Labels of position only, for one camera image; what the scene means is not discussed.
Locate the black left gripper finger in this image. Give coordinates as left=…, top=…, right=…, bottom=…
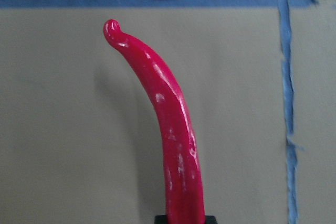
left=154, top=215, right=217, bottom=224

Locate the red chili pepper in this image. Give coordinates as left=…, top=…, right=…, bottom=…
left=103, top=19, right=206, bottom=222

